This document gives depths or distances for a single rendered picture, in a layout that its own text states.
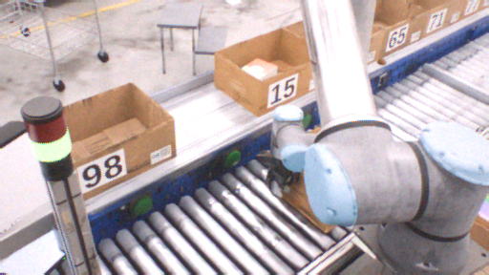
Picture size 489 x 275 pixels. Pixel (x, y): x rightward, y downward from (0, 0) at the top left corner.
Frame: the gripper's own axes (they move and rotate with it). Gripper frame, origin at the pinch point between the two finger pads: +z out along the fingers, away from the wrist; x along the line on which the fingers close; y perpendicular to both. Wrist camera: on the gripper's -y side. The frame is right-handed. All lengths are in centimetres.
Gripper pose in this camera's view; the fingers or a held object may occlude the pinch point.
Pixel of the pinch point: (274, 192)
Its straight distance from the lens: 172.0
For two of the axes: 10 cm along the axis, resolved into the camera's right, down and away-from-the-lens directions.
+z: -0.4, 7.8, 6.2
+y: 6.5, 5.0, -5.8
